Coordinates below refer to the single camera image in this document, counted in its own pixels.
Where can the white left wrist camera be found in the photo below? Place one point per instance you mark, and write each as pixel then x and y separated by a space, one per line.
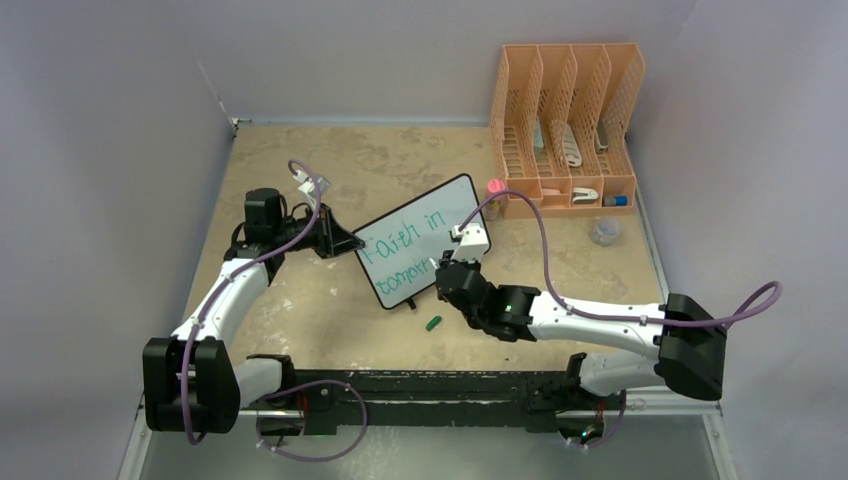
pixel 312 189

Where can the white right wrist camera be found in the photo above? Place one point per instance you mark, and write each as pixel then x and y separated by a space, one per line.
pixel 470 242

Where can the clear small plastic jar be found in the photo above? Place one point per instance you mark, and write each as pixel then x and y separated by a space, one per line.
pixel 605 232

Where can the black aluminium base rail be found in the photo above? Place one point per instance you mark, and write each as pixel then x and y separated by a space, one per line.
pixel 321 401

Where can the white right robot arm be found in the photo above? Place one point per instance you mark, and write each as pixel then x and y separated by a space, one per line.
pixel 672 344

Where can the green marker cap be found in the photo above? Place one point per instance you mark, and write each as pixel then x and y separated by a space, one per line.
pixel 433 323

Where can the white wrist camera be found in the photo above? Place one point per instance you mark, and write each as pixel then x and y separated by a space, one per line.
pixel 470 242
pixel 312 189

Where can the peach plastic file organizer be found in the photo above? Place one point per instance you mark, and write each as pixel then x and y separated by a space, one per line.
pixel 559 119

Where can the white long tool in organizer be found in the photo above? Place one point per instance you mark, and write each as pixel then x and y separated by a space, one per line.
pixel 571 150

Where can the blue capped item in organizer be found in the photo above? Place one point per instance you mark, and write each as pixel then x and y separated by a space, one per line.
pixel 615 201

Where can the white stapler in organizer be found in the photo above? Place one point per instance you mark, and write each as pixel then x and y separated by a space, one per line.
pixel 584 195

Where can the white whiteboard black frame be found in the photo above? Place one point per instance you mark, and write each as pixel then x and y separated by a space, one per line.
pixel 402 245

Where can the pink cartoon bottle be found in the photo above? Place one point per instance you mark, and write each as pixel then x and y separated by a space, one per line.
pixel 492 208

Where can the grey tool in organizer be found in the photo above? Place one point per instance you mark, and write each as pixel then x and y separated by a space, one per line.
pixel 601 139

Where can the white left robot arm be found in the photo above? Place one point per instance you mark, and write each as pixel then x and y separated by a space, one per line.
pixel 190 383

